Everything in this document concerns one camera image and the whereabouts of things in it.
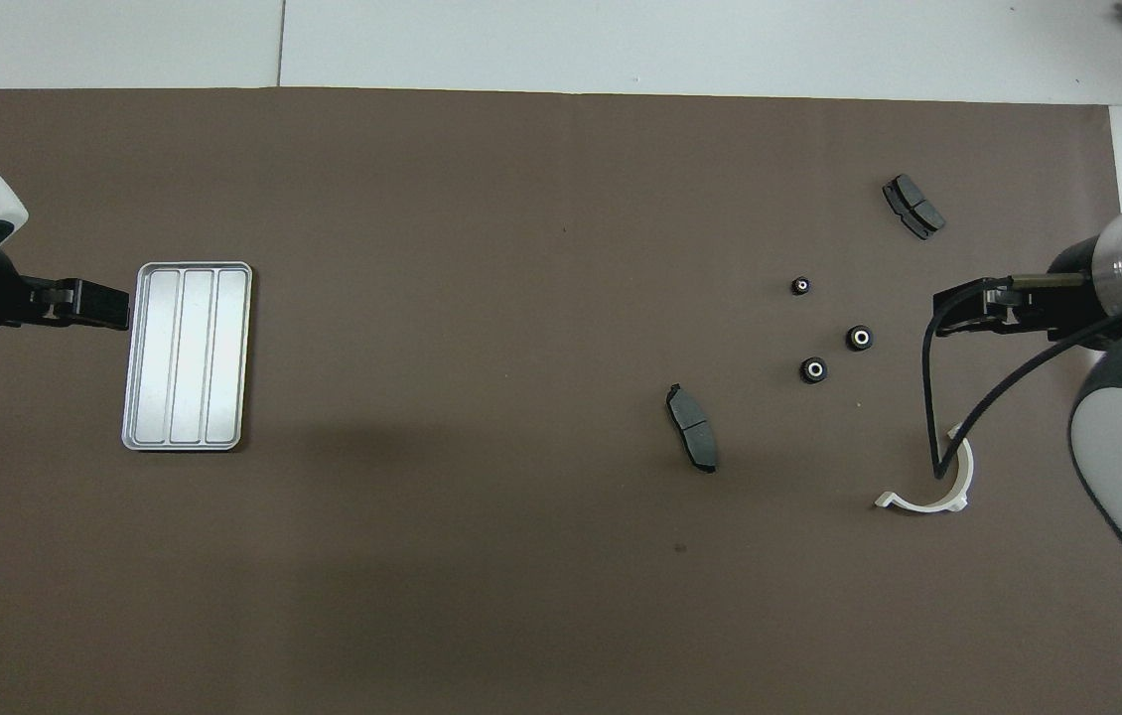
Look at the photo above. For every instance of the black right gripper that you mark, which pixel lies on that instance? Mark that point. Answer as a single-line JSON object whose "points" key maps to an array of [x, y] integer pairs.
{"points": [[1067, 298]]}

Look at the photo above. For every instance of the silver metal tray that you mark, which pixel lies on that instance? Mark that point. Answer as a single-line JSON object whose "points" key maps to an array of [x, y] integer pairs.
{"points": [[186, 356]]}

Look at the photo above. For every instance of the white curved plastic bracket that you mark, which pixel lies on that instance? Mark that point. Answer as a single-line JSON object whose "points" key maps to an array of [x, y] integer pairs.
{"points": [[923, 506]]}

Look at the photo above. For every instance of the brown table mat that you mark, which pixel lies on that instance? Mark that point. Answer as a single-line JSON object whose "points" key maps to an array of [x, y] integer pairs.
{"points": [[521, 298]]}

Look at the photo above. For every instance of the short grey brake pad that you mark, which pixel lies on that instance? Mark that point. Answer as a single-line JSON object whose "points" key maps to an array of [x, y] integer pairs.
{"points": [[914, 206]]}

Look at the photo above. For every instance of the long grey brake pad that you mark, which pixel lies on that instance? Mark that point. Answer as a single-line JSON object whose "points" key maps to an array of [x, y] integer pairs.
{"points": [[692, 427]]}

